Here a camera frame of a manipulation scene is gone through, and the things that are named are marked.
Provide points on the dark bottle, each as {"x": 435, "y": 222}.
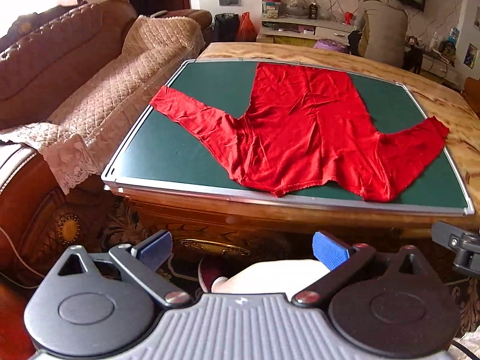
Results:
{"x": 313, "y": 10}

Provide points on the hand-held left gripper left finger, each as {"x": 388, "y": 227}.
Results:
{"x": 153, "y": 251}

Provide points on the red sweater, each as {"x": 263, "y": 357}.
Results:
{"x": 300, "y": 131}

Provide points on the purple stool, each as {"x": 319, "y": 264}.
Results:
{"x": 330, "y": 45}

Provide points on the red cup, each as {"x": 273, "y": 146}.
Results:
{"x": 348, "y": 18}

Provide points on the green board with metal frame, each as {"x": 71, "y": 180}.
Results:
{"x": 168, "y": 150}

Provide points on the brown armchair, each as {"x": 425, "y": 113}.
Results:
{"x": 473, "y": 97}

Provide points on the clear plastic container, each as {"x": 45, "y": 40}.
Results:
{"x": 273, "y": 5}

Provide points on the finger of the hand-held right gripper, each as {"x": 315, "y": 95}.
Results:
{"x": 465, "y": 251}

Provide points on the grey television cabinet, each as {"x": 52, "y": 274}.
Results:
{"x": 330, "y": 30}

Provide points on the small wall poster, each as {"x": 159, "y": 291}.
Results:
{"x": 470, "y": 55}

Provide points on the brown leather sofa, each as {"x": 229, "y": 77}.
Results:
{"x": 56, "y": 56}

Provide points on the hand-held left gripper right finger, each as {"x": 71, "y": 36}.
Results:
{"x": 332, "y": 251}

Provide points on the black bag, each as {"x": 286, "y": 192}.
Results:
{"x": 225, "y": 28}

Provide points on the red plastic bag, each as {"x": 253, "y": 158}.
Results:
{"x": 246, "y": 30}

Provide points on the black backpack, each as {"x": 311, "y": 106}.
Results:
{"x": 414, "y": 60}

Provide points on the red slipper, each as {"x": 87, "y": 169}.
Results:
{"x": 208, "y": 273}

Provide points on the person's leg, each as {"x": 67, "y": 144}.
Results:
{"x": 277, "y": 275}

